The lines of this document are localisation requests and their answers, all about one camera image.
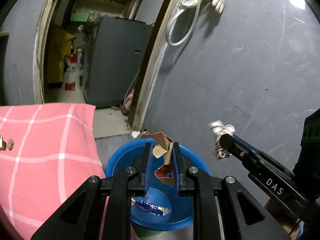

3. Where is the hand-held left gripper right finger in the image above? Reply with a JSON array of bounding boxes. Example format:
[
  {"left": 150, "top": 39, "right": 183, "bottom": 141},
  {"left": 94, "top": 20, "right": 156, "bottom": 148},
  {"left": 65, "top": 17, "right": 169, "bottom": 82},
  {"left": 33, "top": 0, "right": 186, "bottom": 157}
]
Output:
[{"left": 172, "top": 142, "right": 292, "bottom": 240}]

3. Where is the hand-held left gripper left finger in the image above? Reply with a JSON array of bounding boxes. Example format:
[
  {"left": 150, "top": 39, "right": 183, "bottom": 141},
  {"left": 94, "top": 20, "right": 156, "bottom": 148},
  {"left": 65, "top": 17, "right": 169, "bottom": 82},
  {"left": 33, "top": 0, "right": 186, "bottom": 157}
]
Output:
[{"left": 30, "top": 142, "right": 153, "bottom": 240}]

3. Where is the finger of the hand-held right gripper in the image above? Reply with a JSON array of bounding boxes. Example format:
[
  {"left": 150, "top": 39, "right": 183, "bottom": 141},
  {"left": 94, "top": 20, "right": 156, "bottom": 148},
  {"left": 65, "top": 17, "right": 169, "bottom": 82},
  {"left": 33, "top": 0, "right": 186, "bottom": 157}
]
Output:
[
  {"left": 219, "top": 133, "right": 262, "bottom": 174},
  {"left": 232, "top": 135, "right": 261, "bottom": 154}
]

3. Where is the white wrapper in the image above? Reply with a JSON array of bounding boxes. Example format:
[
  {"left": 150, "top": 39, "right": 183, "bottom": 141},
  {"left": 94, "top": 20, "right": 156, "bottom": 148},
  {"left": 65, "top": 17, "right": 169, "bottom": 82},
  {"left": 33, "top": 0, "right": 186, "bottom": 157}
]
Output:
[{"left": 208, "top": 120, "right": 236, "bottom": 159}]

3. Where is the blue plastic bucket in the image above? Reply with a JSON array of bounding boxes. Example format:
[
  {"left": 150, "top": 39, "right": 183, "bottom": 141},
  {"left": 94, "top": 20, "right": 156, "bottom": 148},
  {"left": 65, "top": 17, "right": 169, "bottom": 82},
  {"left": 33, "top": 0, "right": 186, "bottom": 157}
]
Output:
[{"left": 105, "top": 139, "right": 211, "bottom": 232}]

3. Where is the red paper carton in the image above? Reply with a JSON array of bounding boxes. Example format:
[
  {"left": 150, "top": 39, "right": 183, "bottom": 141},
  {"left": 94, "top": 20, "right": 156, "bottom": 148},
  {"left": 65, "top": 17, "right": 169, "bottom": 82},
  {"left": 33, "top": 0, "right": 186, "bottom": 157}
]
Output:
[{"left": 152, "top": 132, "right": 176, "bottom": 184}]

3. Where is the blue wrapper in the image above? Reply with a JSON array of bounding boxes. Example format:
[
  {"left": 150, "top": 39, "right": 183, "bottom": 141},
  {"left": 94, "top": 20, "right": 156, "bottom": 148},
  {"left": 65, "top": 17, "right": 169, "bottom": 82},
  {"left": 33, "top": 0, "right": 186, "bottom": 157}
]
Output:
[{"left": 132, "top": 197, "right": 172, "bottom": 217}]

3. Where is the person's right forearm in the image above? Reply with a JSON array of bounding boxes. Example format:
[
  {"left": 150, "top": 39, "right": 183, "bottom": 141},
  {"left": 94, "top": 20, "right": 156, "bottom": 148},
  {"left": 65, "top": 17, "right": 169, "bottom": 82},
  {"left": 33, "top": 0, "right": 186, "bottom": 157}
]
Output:
[{"left": 296, "top": 221, "right": 305, "bottom": 240}]

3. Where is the person's right hand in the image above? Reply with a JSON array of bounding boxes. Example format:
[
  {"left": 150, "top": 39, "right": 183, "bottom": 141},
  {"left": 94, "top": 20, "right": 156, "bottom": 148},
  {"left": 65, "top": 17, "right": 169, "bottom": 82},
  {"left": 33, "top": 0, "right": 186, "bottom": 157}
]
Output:
[{"left": 265, "top": 199, "right": 302, "bottom": 236}]

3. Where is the pink slipper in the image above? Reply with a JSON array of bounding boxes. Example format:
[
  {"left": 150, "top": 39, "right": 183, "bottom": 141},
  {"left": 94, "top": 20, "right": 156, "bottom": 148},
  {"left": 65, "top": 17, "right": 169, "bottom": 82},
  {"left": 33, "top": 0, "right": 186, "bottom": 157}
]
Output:
[{"left": 122, "top": 88, "right": 137, "bottom": 116}]

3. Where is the pink checked tablecloth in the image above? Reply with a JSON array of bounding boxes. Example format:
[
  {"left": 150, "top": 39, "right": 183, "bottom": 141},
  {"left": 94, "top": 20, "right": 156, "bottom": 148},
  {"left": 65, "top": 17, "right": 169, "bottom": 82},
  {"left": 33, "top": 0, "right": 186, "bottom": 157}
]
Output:
[{"left": 0, "top": 103, "right": 133, "bottom": 240}]

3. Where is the grey washing machine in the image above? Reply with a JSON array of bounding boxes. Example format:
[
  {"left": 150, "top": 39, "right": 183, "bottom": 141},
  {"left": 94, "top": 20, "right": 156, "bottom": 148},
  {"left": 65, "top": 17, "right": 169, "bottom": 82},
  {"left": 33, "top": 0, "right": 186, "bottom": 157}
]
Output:
[{"left": 82, "top": 16, "right": 154, "bottom": 109}]

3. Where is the white red sack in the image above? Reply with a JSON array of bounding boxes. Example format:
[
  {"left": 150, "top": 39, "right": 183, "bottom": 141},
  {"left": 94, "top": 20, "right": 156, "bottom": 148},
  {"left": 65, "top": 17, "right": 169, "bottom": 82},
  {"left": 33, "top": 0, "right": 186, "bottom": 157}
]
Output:
[{"left": 63, "top": 47, "right": 83, "bottom": 98}]

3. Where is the yellow bag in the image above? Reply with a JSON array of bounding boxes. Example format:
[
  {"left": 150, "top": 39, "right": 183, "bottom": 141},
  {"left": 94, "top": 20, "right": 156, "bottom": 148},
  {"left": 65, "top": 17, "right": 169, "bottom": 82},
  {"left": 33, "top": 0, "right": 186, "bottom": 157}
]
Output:
[{"left": 47, "top": 25, "right": 77, "bottom": 89}]

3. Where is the green box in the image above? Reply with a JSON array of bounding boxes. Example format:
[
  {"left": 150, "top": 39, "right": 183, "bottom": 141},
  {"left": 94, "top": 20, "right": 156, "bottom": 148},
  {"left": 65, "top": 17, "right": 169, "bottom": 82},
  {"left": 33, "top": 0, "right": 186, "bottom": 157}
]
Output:
[{"left": 70, "top": 11, "right": 90, "bottom": 23}]

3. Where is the wooden door frame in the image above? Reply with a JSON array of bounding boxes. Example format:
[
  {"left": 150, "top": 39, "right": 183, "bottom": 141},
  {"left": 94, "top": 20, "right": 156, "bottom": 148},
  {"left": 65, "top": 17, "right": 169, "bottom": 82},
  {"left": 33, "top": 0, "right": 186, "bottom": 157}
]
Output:
[{"left": 32, "top": 0, "right": 186, "bottom": 131}]

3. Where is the white hose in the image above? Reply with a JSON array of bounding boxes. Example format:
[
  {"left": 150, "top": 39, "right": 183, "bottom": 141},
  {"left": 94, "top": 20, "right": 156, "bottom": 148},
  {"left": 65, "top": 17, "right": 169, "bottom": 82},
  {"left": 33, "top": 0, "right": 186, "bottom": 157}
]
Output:
[{"left": 165, "top": 0, "right": 201, "bottom": 47}]

